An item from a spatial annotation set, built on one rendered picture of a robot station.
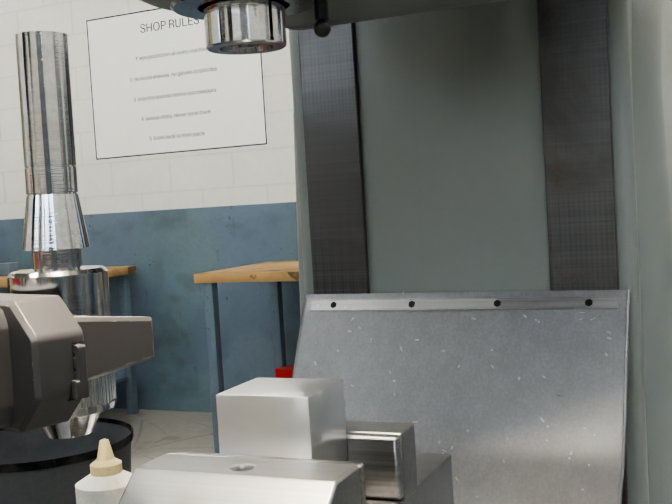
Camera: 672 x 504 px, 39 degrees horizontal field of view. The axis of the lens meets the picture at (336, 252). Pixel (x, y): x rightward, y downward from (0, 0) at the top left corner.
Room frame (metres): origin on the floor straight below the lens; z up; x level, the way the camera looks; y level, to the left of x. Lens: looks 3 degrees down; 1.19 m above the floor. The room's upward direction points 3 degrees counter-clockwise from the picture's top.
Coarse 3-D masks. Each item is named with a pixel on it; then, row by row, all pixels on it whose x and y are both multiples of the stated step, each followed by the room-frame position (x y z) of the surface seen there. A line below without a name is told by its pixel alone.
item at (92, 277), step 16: (16, 272) 0.45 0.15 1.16; (32, 272) 0.44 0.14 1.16; (48, 272) 0.44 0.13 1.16; (64, 272) 0.44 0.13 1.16; (80, 272) 0.44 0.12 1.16; (96, 272) 0.45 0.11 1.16; (16, 288) 0.44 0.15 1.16; (32, 288) 0.44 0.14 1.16; (48, 288) 0.44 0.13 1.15; (64, 288) 0.44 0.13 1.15; (80, 288) 0.44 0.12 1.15; (96, 288) 0.45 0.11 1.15
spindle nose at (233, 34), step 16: (224, 0) 0.55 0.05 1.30; (240, 0) 0.55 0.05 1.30; (256, 0) 0.55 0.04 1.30; (272, 0) 0.55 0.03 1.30; (208, 16) 0.56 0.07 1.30; (224, 16) 0.55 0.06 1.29; (240, 16) 0.55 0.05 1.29; (256, 16) 0.55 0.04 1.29; (272, 16) 0.55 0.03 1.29; (208, 32) 0.56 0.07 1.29; (224, 32) 0.55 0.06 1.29; (240, 32) 0.55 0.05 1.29; (256, 32) 0.55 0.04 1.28; (272, 32) 0.55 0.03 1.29; (208, 48) 0.56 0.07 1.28; (224, 48) 0.58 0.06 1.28; (240, 48) 0.58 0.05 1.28; (256, 48) 0.58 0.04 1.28; (272, 48) 0.58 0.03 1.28
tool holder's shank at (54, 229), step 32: (32, 32) 0.45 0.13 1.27; (32, 64) 0.45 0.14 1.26; (64, 64) 0.46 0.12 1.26; (32, 96) 0.45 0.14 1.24; (64, 96) 0.45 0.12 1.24; (32, 128) 0.45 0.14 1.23; (64, 128) 0.45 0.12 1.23; (32, 160) 0.45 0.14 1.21; (64, 160) 0.45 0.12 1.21; (32, 192) 0.45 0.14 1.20; (64, 192) 0.45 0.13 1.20; (32, 224) 0.45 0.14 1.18; (64, 224) 0.45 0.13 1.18; (32, 256) 0.45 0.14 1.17; (64, 256) 0.45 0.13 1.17
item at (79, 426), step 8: (88, 416) 0.45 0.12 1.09; (96, 416) 0.46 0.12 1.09; (56, 424) 0.45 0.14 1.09; (64, 424) 0.45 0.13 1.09; (72, 424) 0.45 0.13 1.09; (80, 424) 0.45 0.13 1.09; (88, 424) 0.45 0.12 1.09; (48, 432) 0.45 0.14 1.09; (56, 432) 0.45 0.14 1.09; (64, 432) 0.45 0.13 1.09; (72, 432) 0.45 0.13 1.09; (80, 432) 0.45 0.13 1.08; (88, 432) 0.46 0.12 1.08
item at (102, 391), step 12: (108, 288) 0.46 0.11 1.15; (72, 300) 0.44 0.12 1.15; (84, 300) 0.44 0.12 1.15; (96, 300) 0.45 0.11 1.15; (108, 300) 0.46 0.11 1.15; (72, 312) 0.44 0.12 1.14; (84, 312) 0.44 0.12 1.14; (96, 312) 0.45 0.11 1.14; (108, 312) 0.46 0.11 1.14; (96, 384) 0.45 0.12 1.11; (108, 384) 0.45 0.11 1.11; (96, 396) 0.45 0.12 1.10; (108, 396) 0.45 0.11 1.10; (84, 408) 0.44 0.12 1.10; (96, 408) 0.44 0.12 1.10; (108, 408) 0.45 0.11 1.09
